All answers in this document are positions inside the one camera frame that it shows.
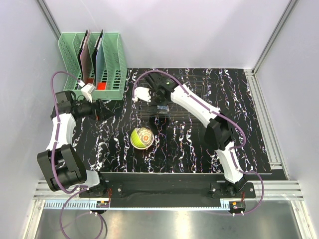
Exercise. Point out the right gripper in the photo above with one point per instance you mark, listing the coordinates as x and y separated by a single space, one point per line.
164 103

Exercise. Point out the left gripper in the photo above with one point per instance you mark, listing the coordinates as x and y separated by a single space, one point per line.
100 112

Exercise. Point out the green patterned bowl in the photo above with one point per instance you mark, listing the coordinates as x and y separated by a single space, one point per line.
142 138

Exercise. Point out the blue floral white bowl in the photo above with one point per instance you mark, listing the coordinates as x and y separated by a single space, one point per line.
162 109

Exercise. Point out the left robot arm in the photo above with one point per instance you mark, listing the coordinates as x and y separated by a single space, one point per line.
60 163

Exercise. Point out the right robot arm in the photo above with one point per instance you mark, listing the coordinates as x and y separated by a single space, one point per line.
219 131

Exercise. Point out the dark red block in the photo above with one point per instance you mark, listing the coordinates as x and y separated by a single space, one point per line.
90 80

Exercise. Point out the black marble pattern mat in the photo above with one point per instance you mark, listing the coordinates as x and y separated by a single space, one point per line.
178 145

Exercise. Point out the light blue board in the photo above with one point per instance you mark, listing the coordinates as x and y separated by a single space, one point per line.
97 58

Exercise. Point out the green plastic file organizer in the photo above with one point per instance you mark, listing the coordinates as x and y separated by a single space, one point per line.
115 67

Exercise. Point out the left orange connector box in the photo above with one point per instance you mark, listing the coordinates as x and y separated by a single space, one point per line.
103 203

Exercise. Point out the orange connector box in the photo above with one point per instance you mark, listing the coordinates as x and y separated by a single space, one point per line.
103 203
237 205

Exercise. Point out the right orange connector box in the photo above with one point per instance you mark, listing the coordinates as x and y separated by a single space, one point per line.
237 205

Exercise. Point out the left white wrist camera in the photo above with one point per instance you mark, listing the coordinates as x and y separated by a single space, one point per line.
87 91

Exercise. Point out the wire dish rack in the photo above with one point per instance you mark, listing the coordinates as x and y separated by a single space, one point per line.
180 94

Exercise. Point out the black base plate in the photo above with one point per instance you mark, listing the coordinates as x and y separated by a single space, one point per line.
167 191

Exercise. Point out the aluminium frame rail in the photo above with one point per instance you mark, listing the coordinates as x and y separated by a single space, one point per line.
273 190

